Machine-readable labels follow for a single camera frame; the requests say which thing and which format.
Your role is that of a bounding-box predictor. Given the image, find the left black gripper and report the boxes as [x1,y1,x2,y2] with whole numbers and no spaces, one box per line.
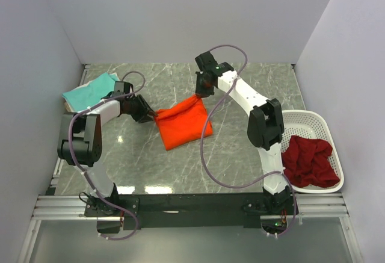
[124,94,157,124]

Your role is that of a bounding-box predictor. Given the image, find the orange t-shirt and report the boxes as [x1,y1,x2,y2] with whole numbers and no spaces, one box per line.
[155,94,208,151]

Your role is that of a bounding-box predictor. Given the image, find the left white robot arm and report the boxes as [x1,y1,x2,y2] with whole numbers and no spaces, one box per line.
[57,81,157,216]

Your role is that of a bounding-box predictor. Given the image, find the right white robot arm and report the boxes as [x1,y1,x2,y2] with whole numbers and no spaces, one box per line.
[195,51,291,214]

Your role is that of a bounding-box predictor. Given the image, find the folded white t-shirt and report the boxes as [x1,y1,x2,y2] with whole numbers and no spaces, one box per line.
[76,72,120,89]

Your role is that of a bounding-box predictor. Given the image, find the folded teal t-shirt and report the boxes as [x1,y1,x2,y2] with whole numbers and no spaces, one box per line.
[62,72,116,112]

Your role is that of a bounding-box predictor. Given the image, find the folded beige t-shirt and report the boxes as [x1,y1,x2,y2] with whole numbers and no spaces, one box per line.
[64,102,74,113]

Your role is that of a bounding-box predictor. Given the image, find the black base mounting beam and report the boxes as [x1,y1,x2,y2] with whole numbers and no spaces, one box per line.
[84,191,298,230]

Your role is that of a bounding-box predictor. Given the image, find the white perforated plastic basket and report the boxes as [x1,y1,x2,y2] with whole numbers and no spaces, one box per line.
[282,110,345,194]

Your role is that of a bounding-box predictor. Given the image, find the dark red t-shirt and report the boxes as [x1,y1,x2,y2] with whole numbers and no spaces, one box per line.
[282,135,340,188]

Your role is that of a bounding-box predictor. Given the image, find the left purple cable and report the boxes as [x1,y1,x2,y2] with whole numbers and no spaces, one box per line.
[68,70,147,242]

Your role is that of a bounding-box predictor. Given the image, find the aluminium frame rail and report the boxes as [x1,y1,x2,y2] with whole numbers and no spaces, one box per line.
[16,64,90,263]

